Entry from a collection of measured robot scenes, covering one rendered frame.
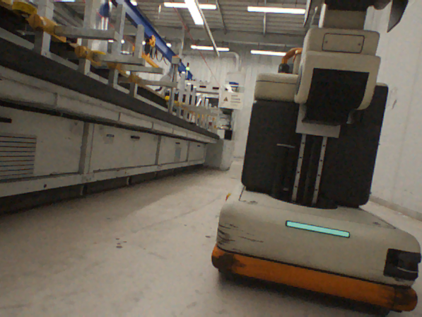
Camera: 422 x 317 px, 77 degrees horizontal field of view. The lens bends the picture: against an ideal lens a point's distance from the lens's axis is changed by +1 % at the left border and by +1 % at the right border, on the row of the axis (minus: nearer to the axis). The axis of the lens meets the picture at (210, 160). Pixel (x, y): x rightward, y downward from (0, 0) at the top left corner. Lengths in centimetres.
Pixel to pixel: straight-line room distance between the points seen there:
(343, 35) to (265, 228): 67
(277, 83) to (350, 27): 33
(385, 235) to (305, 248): 24
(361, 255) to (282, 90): 69
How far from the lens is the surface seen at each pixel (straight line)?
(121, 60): 141
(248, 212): 89
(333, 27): 107
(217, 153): 563
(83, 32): 123
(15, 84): 121
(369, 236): 96
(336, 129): 114
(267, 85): 122
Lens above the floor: 45
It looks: 3 degrees down
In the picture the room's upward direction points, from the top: 8 degrees clockwise
